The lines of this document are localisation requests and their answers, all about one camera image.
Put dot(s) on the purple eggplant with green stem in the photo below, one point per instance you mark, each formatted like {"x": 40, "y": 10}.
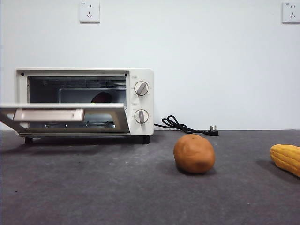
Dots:
{"x": 102, "y": 98}

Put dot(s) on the round oven knob, upright grip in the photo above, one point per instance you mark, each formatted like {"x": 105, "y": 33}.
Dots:
{"x": 141, "y": 116}

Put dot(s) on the white Toshiba toaster oven body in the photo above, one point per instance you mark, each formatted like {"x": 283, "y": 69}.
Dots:
{"x": 145, "y": 103}

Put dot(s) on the round oven knob, slanted grip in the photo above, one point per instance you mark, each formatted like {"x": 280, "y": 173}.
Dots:
{"x": 141, "y": 88}

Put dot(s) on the brown potato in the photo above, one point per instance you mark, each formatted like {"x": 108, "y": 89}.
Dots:
{"x": 193, "y": 154}

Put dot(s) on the yellow corn cob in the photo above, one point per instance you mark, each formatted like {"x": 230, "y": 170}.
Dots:
{"x": 286, "y": 157}

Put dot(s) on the white wall socket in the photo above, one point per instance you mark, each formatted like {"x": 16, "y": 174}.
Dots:
{"x": 291, "y": 12}
{"x": 89, "y": 11}

